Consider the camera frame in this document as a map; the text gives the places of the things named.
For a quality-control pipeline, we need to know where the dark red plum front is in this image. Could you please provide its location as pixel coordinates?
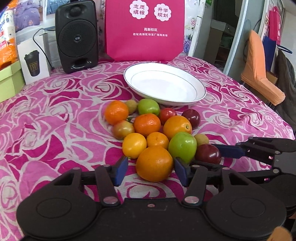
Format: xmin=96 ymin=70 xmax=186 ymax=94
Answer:
xmin=195 ymin=144 xmax=221 ymax=164

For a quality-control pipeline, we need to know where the large green apple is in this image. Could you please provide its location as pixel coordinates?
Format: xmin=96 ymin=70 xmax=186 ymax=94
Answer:
xmin=168 ymin=132 xmax=197 ymax=164

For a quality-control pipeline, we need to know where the small tan kiwi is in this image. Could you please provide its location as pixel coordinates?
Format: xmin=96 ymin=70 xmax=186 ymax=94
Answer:
xmin=194 ymin=133 xmax=209 ymax=146

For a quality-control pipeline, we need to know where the yellow lemon orange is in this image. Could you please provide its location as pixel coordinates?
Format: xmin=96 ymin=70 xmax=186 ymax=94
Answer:
xmin=122 ymin=133 xmax=147 ymax=159

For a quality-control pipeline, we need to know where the large front orange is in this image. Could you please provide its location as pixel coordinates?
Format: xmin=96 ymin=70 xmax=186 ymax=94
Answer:
xmin=135 ymin=146 xmax=174 ymax=182

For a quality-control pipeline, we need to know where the red green small apple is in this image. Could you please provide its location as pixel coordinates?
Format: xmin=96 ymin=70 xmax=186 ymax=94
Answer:
xmin=112 ymin=120 xmax=135 ymax=140

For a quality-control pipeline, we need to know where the small tangerine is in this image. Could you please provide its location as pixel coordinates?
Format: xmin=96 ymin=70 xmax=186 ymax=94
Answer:
xmin=147 ymin=132 xmax=169 ymax=149

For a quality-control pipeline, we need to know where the big orange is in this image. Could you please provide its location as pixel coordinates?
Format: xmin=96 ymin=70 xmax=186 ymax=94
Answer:
xmin=163 ymin=115 xmax=192 ymax=140

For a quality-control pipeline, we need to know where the dark plum back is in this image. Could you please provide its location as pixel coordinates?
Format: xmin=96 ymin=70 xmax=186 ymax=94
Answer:
xmin=182 ymin=108 xmax=201 ymax=129

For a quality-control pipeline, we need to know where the red tomato apple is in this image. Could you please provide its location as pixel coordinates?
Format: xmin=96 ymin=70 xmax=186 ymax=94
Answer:
xmin=159 ymin=108 xmax=177 ymax=125

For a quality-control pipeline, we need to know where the dark jacket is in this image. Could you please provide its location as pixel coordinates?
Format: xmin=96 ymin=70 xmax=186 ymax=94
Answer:
xmin=275 ymin=50 xmax=296 ymax=133

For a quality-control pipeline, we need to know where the pink rose tablecloth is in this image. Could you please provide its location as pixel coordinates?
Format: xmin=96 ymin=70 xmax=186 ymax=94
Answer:
xmin=1 ymin=55 xmax=295 ymax=240

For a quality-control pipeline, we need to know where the orange covered chair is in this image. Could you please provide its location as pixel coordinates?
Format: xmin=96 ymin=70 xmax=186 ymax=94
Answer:
xmin=241 ymin=30 xmax=285 ymax=106

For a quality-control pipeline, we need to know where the small kiwi back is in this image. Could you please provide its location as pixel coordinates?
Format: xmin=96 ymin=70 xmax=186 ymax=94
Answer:
xmin=125 ymin=99 xmax=138 ymax=115

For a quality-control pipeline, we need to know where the small green apple back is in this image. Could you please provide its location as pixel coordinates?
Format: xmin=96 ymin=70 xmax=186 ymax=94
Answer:
xmin=137 ymin=98 xmax=160 ymax=115

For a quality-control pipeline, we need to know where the white oval plate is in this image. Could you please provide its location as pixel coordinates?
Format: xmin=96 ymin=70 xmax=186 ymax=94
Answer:
xmin=123 ymin=62 xmax=207 ymax=106

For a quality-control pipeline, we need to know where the white cup box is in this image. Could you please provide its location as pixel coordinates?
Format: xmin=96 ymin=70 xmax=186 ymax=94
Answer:
xmin=17 ymin=34 xmax=52 ymax=85

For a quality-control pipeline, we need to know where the green cardboard box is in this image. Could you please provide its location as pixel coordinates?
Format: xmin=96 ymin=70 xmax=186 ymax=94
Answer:
xmin=0 ymin=60 xmax=25 ymax=102

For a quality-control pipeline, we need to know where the pink tote bag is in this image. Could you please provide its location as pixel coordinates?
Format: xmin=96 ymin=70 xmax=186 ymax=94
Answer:
xmin=105 ymin=0 xmax=185 ymax=61

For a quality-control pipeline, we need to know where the black speaker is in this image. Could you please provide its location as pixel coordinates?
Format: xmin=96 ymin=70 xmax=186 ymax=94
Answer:
xmin=55 ymin=1 xmax=99 ymax=74

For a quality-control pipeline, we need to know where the orange white detergent bag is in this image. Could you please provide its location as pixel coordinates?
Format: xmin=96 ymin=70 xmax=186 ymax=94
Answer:
xmin=1 ymin=1 xmax=18 ymax=70

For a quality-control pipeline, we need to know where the bedding poster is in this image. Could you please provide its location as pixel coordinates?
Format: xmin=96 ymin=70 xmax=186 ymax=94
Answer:
xmin=15 ymin=0 xmax=44 ymax=33

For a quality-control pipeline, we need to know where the black speaker cable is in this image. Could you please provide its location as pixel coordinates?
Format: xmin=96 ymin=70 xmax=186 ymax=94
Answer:
xmin=32 ymin=28 xmax=56 ymax=70

